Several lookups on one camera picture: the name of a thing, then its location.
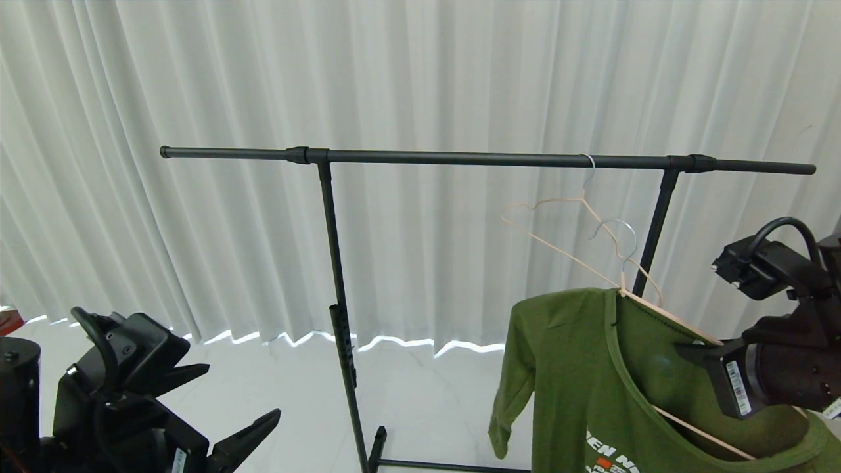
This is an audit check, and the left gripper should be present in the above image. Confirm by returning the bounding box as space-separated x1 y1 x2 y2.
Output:
39 363 283 473

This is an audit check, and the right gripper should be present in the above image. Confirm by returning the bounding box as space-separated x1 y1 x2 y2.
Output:
675 309 841 421

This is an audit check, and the pink clothes hanger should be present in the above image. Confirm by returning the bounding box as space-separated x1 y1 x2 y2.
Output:
501 154 664 308
589 219 810 462

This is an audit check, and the green long-sleeved shirt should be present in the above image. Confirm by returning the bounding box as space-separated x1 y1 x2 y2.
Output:
488 287 841 473

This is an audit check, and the black clothes rack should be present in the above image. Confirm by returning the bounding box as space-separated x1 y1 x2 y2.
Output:
160 146 817 473

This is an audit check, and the white curtain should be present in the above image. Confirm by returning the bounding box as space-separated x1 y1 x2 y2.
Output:
0 0 841 359

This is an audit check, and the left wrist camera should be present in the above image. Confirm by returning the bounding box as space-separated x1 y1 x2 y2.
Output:
53 307 191 421

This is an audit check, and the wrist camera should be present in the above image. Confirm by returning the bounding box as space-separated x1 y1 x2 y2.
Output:
53 307 191 421
712 217 830 303

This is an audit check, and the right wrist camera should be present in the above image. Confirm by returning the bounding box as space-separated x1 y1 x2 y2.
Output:
712 217 830 303

